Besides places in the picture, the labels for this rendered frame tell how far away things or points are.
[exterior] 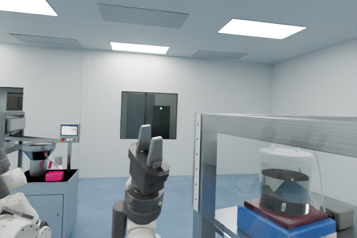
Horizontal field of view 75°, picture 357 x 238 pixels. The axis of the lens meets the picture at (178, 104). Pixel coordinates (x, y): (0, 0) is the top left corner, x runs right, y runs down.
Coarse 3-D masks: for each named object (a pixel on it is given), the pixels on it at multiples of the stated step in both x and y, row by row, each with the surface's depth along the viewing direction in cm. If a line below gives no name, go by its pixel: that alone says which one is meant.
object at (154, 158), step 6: (156, 138) 45; (162, 138) 45; (150, 144) 45; (156, 144) 45; (162, 144) 46; (150, 150) 45; (156, 150) 45; (162, 150) 46; (150, 156) 45; (156, 156) 46; (162, 156) 47; (150, 162) 46; (156, 162) 46
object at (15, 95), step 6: (0, 90) 498; (6, 90) 500; (12, 90) 502; (18, 90) 505; (0, 96) 498; (6, 96) 500; (12, 96) 502; (18, 96) 505; (0, 102) 498; (6, 102) 500; (12, 102) 502; (18, 102) 504; (0, 108) 497; (6, 108) 500; (12, 108) 502; (18, 108) 504; (18, 132) 504
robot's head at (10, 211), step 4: (4, 208) 60; (8, 208) 60; (0, 212) 60; (4, 212) 61; (8, 212) 62; (12, 212) 59; (16, 212) 58; (20, 212) 58; (24, 216) 58; (28, 216) 59; (32, 216) 60
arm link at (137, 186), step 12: (132, 144) 53; (132, 156) 50; (144, 156) 50; (132, 168) 51; (144, 168) 45; (156, 168) 47; (168, 168) 46; (132, 180) 50; (144, 180) 45; (156, 180) 45; (132, 192) 50; (144, 192) 47; (156, 192) 51; (132, 204) 49; (144, 204) 48; (156, 204) 50
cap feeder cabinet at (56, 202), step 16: (32, 176) 274; (64, 176) 278; (16, 192) 250; (32, 192) 253; (48, 192) 256; (64, 192) 259; (48, 208) 255; (64, 208) 259; (48, 224) 255; (64, 224) 259
